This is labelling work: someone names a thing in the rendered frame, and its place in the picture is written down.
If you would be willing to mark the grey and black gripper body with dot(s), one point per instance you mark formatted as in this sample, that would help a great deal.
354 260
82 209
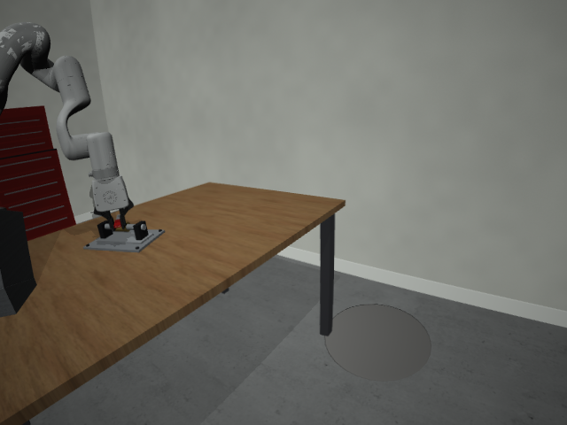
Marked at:
110 193

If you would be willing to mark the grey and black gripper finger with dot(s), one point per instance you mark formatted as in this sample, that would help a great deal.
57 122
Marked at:
106 215
123 212

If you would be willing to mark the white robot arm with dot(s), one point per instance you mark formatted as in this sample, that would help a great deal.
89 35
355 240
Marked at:
66 77

